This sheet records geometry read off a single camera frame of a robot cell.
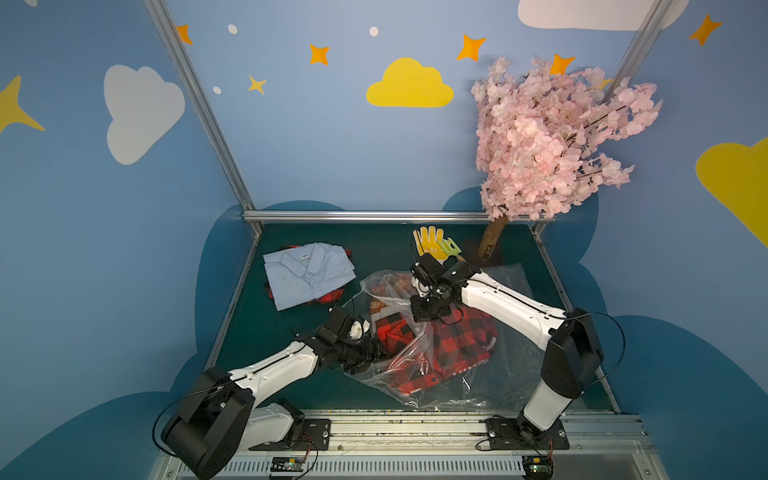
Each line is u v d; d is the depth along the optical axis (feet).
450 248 3.77
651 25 2.32
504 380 2.69
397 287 3.05
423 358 2.57
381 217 3.87
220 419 1.35
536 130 2.06
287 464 2.35
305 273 3.31
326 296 3.15
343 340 2.32
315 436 2.42
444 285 1.97
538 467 2.39
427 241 3.87
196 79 2.64
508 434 2.44
